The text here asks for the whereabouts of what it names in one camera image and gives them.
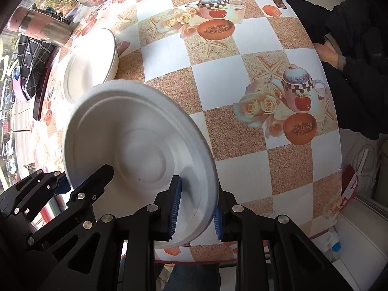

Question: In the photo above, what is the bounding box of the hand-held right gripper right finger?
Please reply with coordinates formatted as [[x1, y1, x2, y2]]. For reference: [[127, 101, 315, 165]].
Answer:
[[213, 189, 355, 291]]

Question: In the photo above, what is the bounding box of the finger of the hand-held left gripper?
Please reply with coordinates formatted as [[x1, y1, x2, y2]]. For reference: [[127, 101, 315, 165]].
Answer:
[[26, 164, 115, 247], [16, 169, 70, 216]]

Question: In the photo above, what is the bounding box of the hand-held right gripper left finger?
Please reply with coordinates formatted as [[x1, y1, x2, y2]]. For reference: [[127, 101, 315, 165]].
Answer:
[[39, 175, 183, 291]]

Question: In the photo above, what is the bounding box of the printed checkered tablecloth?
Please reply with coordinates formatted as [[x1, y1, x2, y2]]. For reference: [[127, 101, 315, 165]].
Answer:
[[30, 0, 343, 264]]

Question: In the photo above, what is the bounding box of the dark wooden tray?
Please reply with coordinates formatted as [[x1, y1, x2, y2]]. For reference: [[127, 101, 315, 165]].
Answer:
[[33, 47, 60, 121]]

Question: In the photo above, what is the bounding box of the white bottle with blue cap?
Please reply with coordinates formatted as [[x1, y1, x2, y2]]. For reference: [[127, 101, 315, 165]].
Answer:
[[315, 227, 343, 262]]

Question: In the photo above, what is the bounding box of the black checked cloth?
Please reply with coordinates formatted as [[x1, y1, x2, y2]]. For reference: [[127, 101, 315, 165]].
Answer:
[[14, 33, 59, 101]]

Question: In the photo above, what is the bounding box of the red and white packet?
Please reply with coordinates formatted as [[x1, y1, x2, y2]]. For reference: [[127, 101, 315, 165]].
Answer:
[[340, 164, 361, 213]]

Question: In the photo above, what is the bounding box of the white bowl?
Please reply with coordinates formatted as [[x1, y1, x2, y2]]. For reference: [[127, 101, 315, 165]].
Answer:
[[71, 28, 119, 83]]

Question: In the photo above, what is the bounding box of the white plastic container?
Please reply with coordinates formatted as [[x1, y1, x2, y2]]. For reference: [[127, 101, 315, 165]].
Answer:
[[335, 195, 388, 291]]

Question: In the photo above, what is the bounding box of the white shoe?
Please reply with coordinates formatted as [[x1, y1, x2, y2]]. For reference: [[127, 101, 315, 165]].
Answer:
[[348, 144, 383, 201]]

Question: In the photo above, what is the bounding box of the pink metal cup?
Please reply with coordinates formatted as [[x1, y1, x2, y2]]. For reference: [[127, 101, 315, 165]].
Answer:
[[7, 8, 75, 48]]

